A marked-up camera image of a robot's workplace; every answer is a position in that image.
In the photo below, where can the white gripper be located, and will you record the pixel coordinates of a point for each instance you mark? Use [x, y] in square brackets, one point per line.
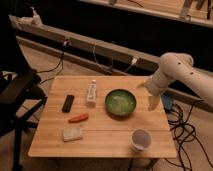
[155, 86]

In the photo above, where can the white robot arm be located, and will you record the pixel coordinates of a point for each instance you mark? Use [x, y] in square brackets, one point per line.
[174, 67]

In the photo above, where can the green ceramic bowl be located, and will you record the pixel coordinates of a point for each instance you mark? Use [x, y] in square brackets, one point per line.
[120, 102]

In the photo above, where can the blue box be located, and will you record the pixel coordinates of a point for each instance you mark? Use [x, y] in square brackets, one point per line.
[167, 102]

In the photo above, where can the white tube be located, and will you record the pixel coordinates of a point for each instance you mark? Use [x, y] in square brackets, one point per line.
[91, 94]

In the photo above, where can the wooden table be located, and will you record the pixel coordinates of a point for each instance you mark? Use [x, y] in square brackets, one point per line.
[103, 135]

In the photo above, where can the orange carrot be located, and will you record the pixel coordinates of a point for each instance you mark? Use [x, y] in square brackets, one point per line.
[78, 118]

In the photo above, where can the black remote control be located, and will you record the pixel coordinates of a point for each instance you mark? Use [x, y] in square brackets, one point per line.
[68, 103]

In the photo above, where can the white sponge block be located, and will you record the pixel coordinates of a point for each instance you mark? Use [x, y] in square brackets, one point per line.
[72, 134]

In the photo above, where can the black chair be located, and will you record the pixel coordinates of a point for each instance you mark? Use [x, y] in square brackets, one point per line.
[20, 95]

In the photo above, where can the white spray bottle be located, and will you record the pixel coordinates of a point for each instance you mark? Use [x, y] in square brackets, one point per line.
[36, 18]

